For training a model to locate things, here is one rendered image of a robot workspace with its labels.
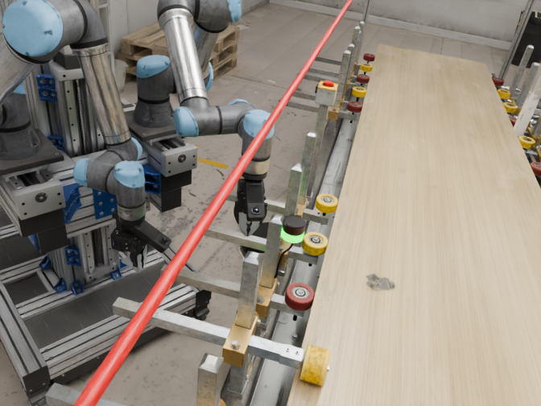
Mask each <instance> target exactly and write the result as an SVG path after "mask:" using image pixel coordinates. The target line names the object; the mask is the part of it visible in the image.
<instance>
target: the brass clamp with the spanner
mask: <svg viewBox="0 0 541 406"><path fill-rule="evenodd" d="M260 282H261V278H260V280H259V286H258V296H263V297H264V302H263V303H258V302H257V303H256V309H255V311H256V312H257V313H258V315H259V316H260V317H262V318H266V316H267V314H268V311H269V308H270V302H271V297H272V295H273V293H274V294H275V290H276V287H279V282H278V278H277V277H276V278H275V281H274V283H273V286H272V288H268V287H265V286H262V285H260Z"/></svg>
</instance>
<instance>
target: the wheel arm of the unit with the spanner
mask: <svg viewBox="0 0 541 406"><path fill-rule="evenodd" d="M167 266H168V265H167V264H164V265H163V267H162V269H161V270H160V276H161V275H162V274H163V272H164V271H165V269H166V268H167ZM175 282H178V283H181V284H186V285H189V286H193V287H196V288H201V289H204V290H207V291H210V292H215V293H219V294H221V295H225V296H230V297H233V298H236V299H239V292H240V284H235V283H233V282H229V281H226V280H221V279H218V278H215V277H212V276H208V275H203V274H200V273H196V272H194V271H188V270H185V269H182V270H181V272H180V274H179V275H178V276H177V278H176V280H175ZM270 308H272V309H277V310H280V311H283V312H286V313H290V314H293V315H296V316H299V317H304V312H305V311H296V310H294V309H291V308H290V307H288V306H287V304H286V302H285V296H280V295H277V294H274V293H273V295H272V297H271V300H270Z"/></svg>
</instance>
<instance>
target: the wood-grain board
mask: <svg viewBox="0 0 541 406"><path fill-rule="evenodd" d="M370 273H373V274H374V273H375V274H377V275H378V276H380V277H387V278H388V279H389V280H390V281H394V283H395V288H394V289H390V290H385V289H383V290H381V291H379V290H377V289H375V288H371V287H370V286H368V285H367V284H366V282H368V279H367V278H366V276H367V275H369V274H370ZM308 344H311V345H314V346H318V347H322V348H325V349H328V350H331V355H330V360H329V370H328V372H327V375H326V378H325V381H324V385H323V386H320V385H317V384H314V383H309V382H306V381H303V380H301V379H299V377H300V373H301V370H302V366H300V369H296V370H295V376H294V379H293V383H292V386H291V392H290V395H289V398H288V402H287V406H541V188H540V187H539V184H538V181H537V180H536V178H535V174H534V173H533V171H532V169H531V166H530V164H529V162H528V159H527V157H526V155H525V152H524V150H523V149H522V145H521V143H520V142H519V140H518V136H517V135H516V133H515V131H514V128H513V126H512V123H511V121H510V118H509V116H508V114H507V112H506V109H505V107H504V105H503V103H502V100H501V98H500V96H499V94H498V91H497V89H496V87H495V85H494V82H493V80H492V78H491V76H490V74H489V71H488V69H487V67H486V65H485V63H482V62H476V61H472V60H464V59H460V58H456V57H451V56H442V55H438V54H434V53H429V52H421V51H416V50H412V49H407V48H400V47H395V46H390V45H385V44H381V43H379V44H378V49H377V52H376V55H375V58H374V64H373V67H372V71H371V74H370V80H369V84H368V87H367V90H366V94H365V100H364V103H363V107H362V110H361V115H360V118H359V122H358V125H357V131H356V134H355V138H354V141H353V147H352V151H351V154H350V157H349V163H348V167H347V169H346V173H345V178H344V182H343V185H342V189H341V195H340V198H339V201H338V205H337V211H336V214H335V218H334V221H333V224H332V229H331V233H330V236H329V240H328V245H327V249H326V252H325V256H324V262H323V265H322V268H321V272H320V278H319V281H318V284H317V287H316V293H315V296H314V300H313V303H312V309H311V312H310V316H309V319H308V325H307V328H306V332H305V335H304V340H303V344H302V347H301V349H304V355H303V356H305V353H306V349H307V346H308Z"/></svg>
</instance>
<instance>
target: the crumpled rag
mask: <svg viewBox="0 0 541 406"><path fill-rule="evenodd" d="M366 278H367V279H368V282H366V284H367V285H368V286H370V287H371V288H375V289H377V290H379V291H381V290H383V289H385V290H390V289H394V288H395V283H394V281H390V280H389V279H388V278H387V277H380V276H378V275H377V274H375V273H374V274H373V273H370V274H369V275H367V276H366Z"/></svg>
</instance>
